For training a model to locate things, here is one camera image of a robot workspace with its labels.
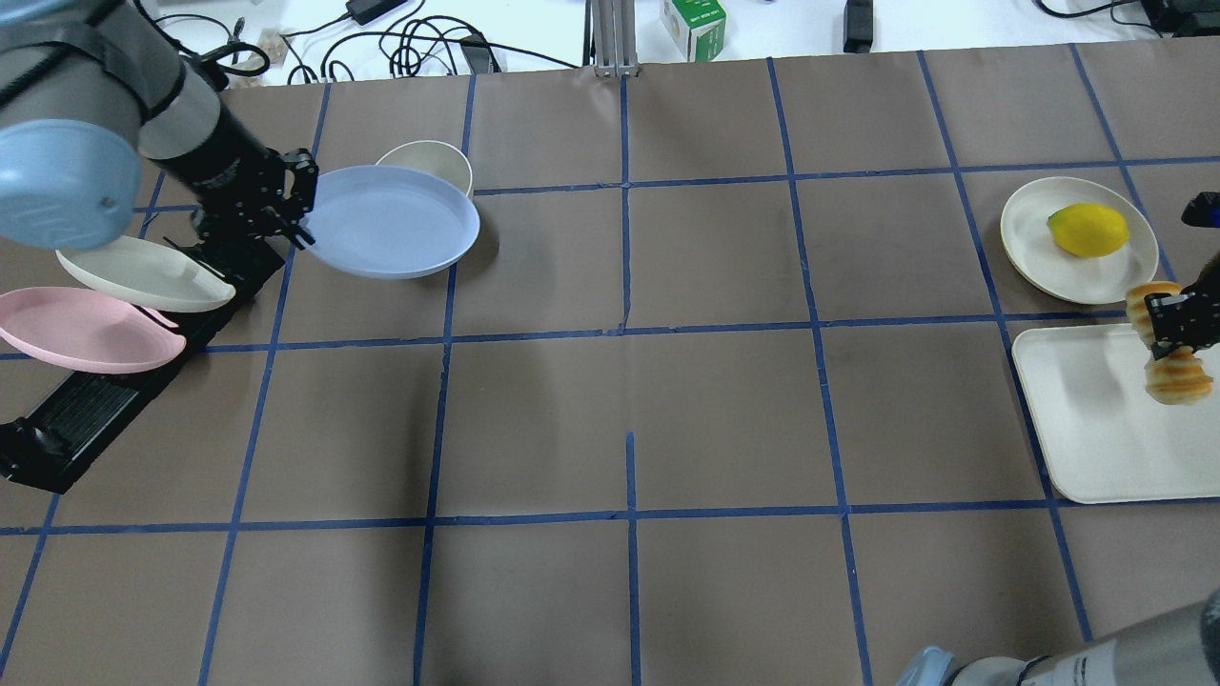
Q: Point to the pink plate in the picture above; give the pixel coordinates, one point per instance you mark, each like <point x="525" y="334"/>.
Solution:
<point x="86" y="330"/>

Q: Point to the white plate with lemon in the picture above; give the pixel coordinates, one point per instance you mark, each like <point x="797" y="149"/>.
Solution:
<point x="1029" y="244"/>

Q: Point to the green white carton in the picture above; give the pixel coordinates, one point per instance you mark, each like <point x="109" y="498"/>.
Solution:
<point x="697" y="28"/>

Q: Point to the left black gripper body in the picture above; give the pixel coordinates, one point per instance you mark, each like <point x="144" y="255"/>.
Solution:
<point x="221" y="163"/>

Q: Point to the black power adapter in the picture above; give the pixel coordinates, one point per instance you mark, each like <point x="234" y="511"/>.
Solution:
<point x="858" y="26"/>

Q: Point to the cream plate in rack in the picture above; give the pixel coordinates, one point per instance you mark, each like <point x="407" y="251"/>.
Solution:
<point x="148" y="275"/>

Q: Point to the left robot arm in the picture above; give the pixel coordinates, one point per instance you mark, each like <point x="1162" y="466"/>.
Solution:
<point x="91" y="91"/>

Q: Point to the white rectangular tray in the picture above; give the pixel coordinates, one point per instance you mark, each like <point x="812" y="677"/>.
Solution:
<point x="1104" y="438"/>

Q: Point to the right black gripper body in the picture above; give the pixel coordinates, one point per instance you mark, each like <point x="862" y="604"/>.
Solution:
<point x="1185" y="321"/>

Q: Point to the aluminium frame post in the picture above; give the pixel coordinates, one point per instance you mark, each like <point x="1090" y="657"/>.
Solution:
<point x="610" y="38"/>

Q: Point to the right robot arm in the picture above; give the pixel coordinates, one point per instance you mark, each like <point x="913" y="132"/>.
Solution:
<point x="1174" y="648"/>

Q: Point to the cream bowl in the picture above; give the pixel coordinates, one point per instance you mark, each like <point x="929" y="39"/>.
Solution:
<point x="441" y="159"/>

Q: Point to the blue plate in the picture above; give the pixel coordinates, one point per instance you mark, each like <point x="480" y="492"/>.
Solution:
<point x="381" y="222"/>

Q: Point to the yellow lemon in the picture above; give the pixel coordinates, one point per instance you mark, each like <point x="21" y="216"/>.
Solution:
<point x="1088" y="230"/>

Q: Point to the black plate rack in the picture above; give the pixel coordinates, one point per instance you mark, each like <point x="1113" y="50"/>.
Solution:
<point x="56" y="443"/>

